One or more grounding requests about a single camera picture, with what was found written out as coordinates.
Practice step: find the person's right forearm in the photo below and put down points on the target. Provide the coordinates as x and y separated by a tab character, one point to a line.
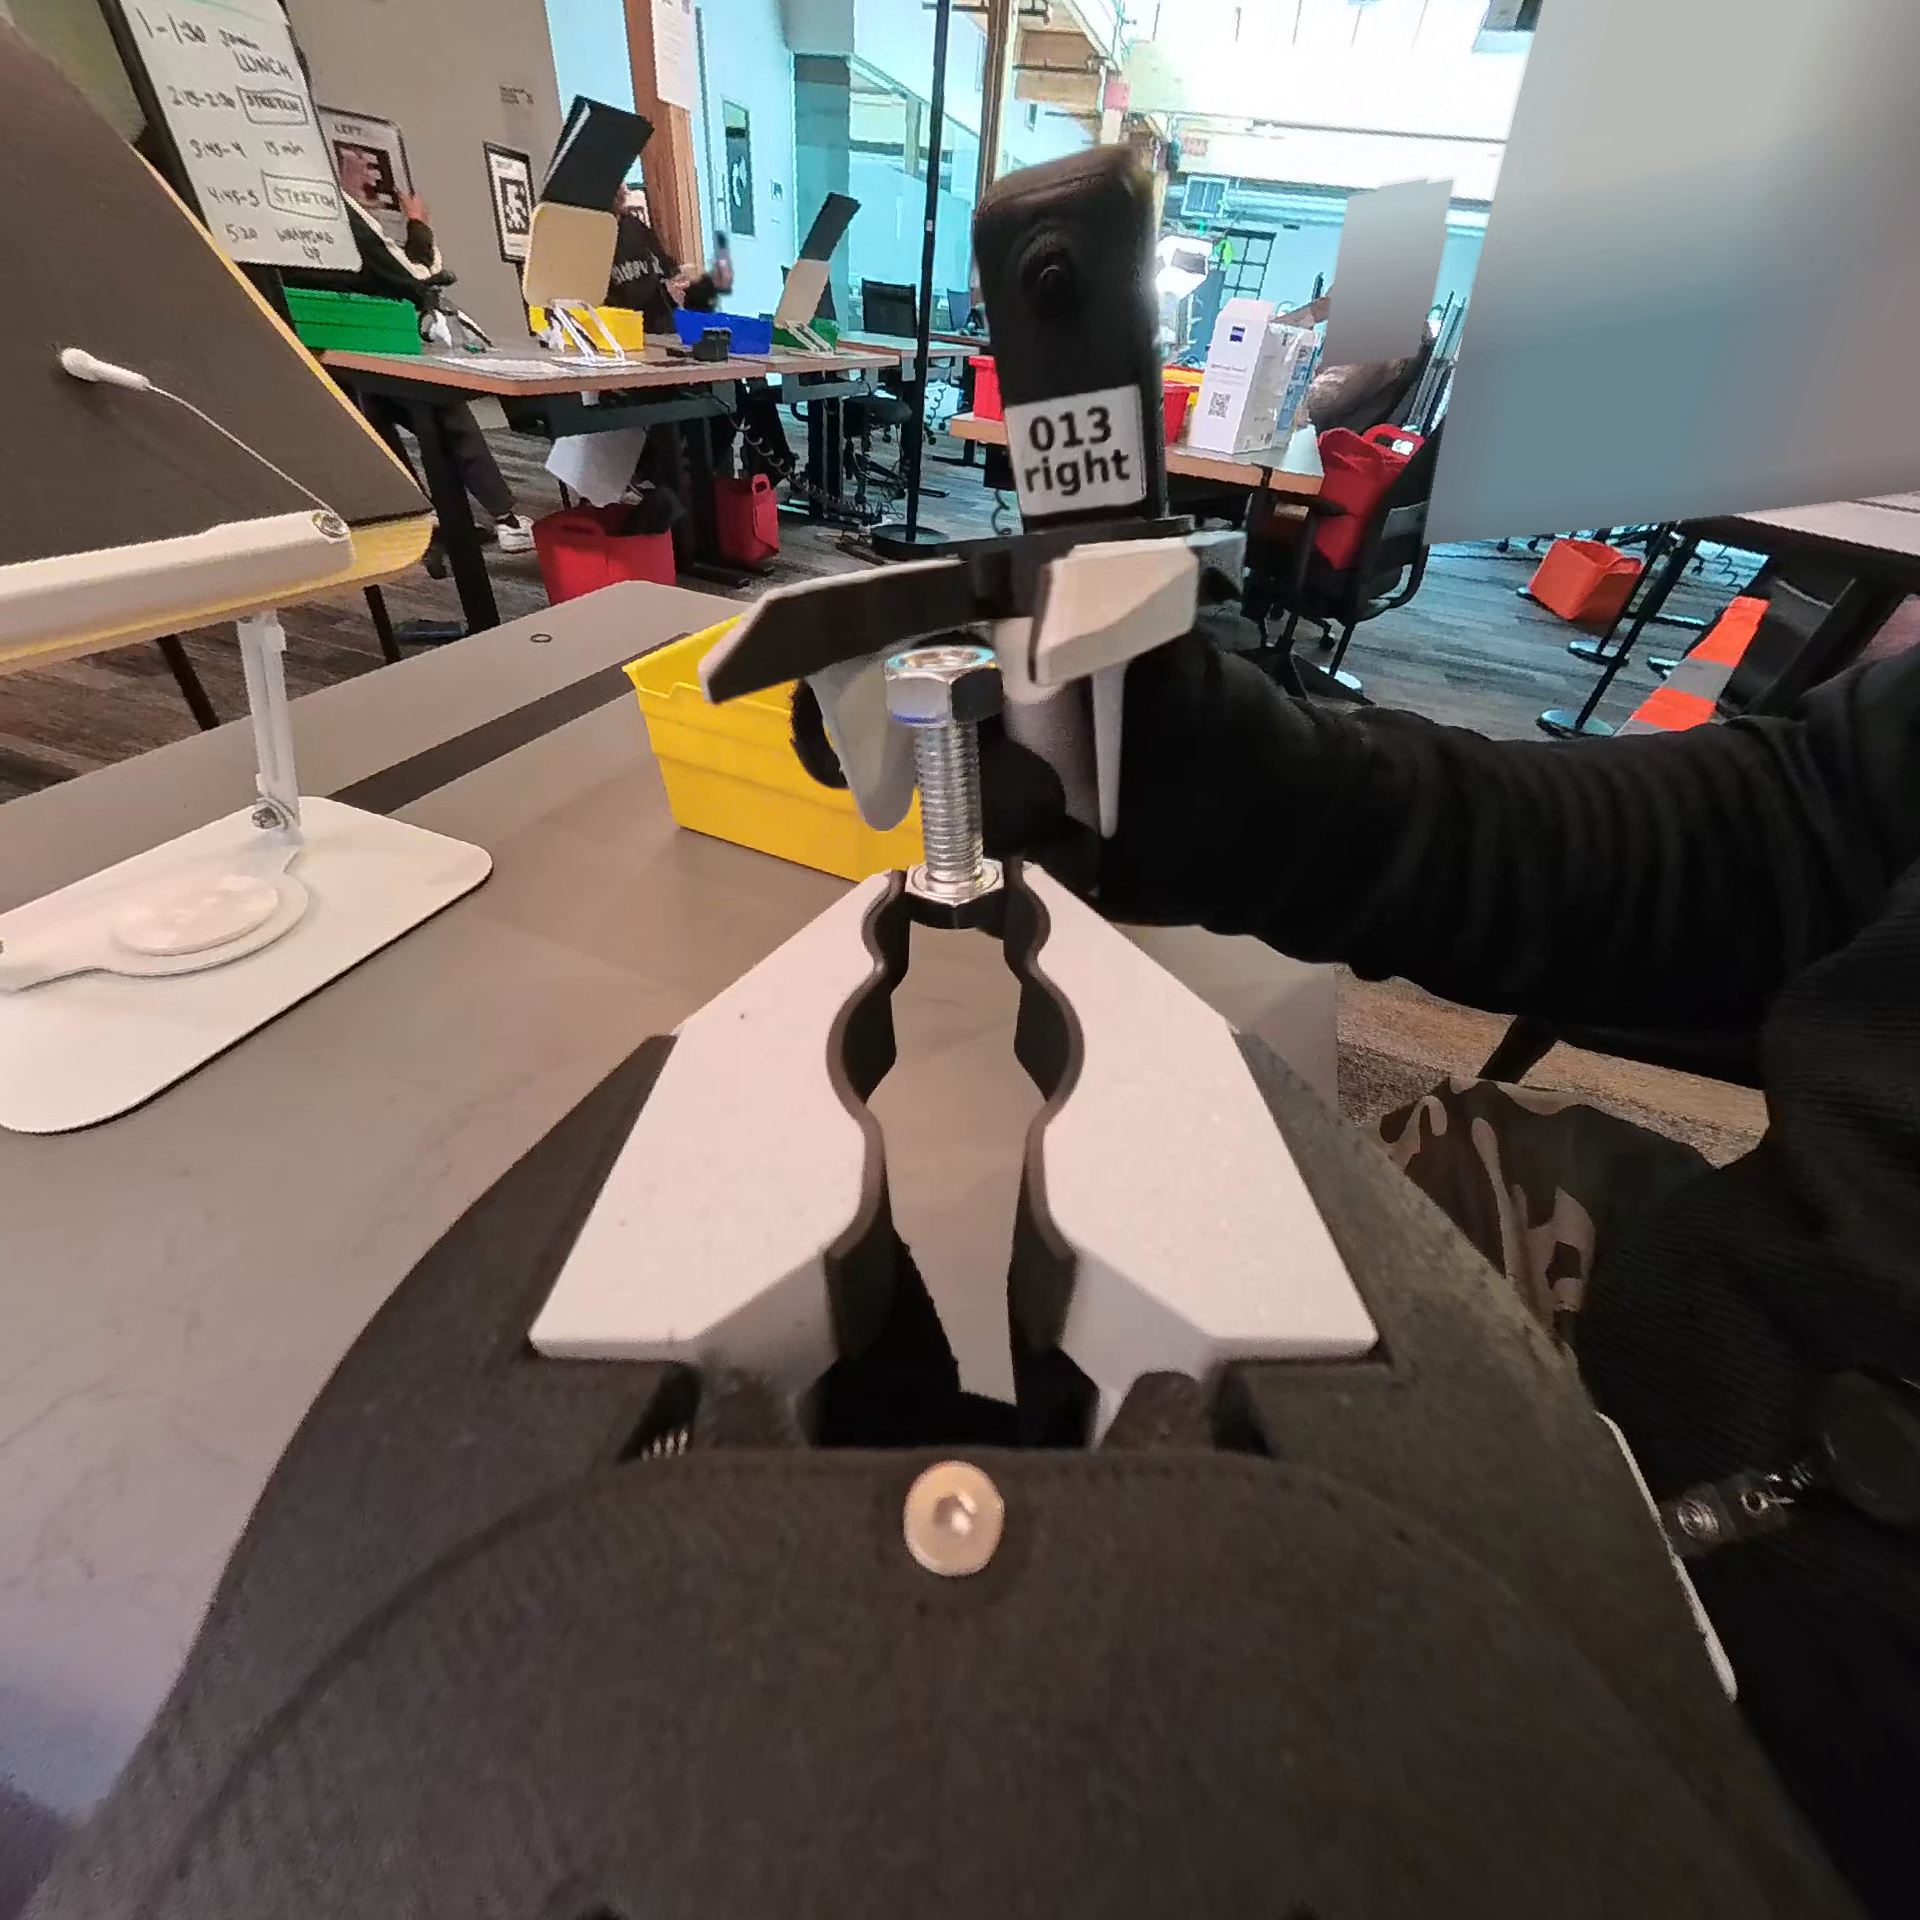
1576	884

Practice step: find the green storage bin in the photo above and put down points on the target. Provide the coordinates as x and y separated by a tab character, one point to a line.
352	321

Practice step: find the silver hex bolt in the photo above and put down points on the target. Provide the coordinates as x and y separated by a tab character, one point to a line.
950	796

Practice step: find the black and white marker poster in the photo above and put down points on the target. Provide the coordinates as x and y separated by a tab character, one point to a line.
510	202

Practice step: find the person's camouflage trousers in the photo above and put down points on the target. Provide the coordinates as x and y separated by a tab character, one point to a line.
1501	1184

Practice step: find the orange traffic cone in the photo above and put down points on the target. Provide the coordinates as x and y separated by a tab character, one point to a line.
1694	675

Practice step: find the white carton box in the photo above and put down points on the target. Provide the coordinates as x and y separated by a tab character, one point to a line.
1254	376

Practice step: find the yellow storage bin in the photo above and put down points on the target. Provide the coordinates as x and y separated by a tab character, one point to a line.
722	779
587	329

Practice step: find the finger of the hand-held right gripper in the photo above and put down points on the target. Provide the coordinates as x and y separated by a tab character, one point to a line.
840	621
1118	616

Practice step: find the dark table slot cover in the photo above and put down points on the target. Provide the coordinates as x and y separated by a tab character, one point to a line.
482	751

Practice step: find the red bag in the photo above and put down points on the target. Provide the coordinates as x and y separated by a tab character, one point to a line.
599	559
1365	493
746	521

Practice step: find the brown edged desk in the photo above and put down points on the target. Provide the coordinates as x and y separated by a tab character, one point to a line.
599	372
1230	465

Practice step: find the handwritten whiteboard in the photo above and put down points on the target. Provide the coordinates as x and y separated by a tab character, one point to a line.
242	136

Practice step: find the black office chair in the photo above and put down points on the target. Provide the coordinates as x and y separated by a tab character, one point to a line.
1350	616

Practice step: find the black badge reel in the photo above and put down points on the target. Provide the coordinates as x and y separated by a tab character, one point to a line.
1876	1469

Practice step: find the white plastic bag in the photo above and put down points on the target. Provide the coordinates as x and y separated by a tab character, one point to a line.
591	469

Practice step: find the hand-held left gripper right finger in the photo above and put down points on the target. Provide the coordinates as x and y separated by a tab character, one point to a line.
1202	1184

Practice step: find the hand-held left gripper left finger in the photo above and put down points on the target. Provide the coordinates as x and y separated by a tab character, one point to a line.
722	1184

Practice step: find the tilted wooden board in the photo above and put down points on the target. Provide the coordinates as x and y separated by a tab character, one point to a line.
580	255
811	269
149	329

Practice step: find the black easel stand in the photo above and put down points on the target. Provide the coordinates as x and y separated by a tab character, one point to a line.
1799	541

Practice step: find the blue storage bin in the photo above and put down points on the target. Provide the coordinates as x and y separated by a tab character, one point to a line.
735	332

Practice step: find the red storage bin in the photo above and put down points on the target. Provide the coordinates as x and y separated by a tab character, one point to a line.
986	389

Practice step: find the person's right hand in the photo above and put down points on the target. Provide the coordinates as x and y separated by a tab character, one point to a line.
1215	810

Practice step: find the orange storage bin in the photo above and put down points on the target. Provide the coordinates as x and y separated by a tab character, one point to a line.
1582	581

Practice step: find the black floor pole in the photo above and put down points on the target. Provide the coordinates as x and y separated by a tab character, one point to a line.
933	300

